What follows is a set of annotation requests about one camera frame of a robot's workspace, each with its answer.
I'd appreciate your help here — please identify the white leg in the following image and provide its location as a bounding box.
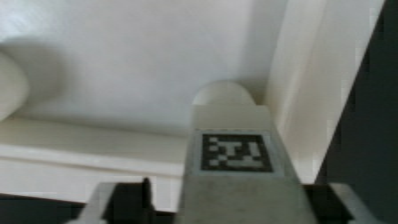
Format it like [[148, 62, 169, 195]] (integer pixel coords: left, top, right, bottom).
[[176, 81, 317, 224]]

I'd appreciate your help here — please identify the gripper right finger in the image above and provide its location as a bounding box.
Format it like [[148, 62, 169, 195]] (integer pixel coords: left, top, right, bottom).
[[304, 183, 388, 224]]

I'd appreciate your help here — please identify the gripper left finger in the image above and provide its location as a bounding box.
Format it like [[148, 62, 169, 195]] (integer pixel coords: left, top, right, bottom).
[[70, 178, 155, 224]]

